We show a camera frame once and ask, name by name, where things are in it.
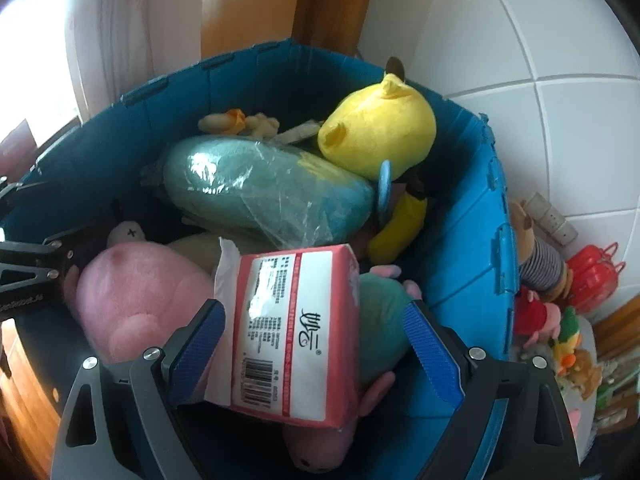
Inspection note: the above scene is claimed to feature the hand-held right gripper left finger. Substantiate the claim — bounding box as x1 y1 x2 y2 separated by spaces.
52 299 226 480

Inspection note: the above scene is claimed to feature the wooden furniture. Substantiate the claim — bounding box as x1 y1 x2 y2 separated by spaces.
0 317 68 480

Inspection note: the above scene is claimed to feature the dark plush toy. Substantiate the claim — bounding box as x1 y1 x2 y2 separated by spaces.
64 200 152 281

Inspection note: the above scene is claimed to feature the white curtain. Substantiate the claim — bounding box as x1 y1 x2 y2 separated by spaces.
64 0 207 122

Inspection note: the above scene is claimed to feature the red and pink plush toy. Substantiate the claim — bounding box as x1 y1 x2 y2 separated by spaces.
514 287 562 338

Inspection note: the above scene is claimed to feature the green and orange plush toy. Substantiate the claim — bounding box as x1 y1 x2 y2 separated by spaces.
550 305 588 376

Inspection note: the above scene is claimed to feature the teal plush in plastic bag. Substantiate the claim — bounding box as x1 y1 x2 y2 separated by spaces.
149 135 376 252

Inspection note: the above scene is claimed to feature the small cream duck plush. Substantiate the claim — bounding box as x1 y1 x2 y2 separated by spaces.
197 108 247 136

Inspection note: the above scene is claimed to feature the small white plush piece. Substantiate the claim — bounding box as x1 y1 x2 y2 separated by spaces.
277 120 326 146

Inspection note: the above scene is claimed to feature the teal and pink plush toy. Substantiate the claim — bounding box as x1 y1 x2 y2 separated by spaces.
282 264 427 472

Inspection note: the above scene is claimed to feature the white power strip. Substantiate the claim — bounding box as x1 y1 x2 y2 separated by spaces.
529 192 578 246

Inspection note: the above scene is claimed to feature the yellow plush toy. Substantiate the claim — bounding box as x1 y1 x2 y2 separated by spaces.
317 57 437 266

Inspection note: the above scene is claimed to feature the brown plush toy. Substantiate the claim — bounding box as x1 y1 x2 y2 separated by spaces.
567 350 605 401

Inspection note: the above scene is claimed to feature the red and white tissue pack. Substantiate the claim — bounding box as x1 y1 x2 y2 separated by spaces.
202 239 362 431

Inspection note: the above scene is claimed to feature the blue plastic storage bin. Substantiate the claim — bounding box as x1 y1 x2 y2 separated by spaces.
0 37 521 480

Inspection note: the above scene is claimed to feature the red toy basket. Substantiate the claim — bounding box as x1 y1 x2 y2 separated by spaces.
566 241 627 313

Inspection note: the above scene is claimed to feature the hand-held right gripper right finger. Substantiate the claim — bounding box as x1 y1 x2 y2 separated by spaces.
402 300 581 480

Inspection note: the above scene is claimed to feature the wooden door frame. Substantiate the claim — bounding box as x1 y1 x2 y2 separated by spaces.
201 0 379 59

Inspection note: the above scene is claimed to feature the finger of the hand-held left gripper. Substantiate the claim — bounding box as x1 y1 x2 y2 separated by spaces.
0 175 25 202
0 232 77 313

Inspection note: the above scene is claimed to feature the small cream plush toy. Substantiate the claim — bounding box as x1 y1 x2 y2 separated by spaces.
245 112 281 138

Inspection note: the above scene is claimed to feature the blue ring toy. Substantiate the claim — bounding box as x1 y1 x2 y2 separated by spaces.
374 160 397 222

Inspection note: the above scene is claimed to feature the bear plush with striped shirt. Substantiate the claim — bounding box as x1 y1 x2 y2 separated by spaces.
509 200 573 301

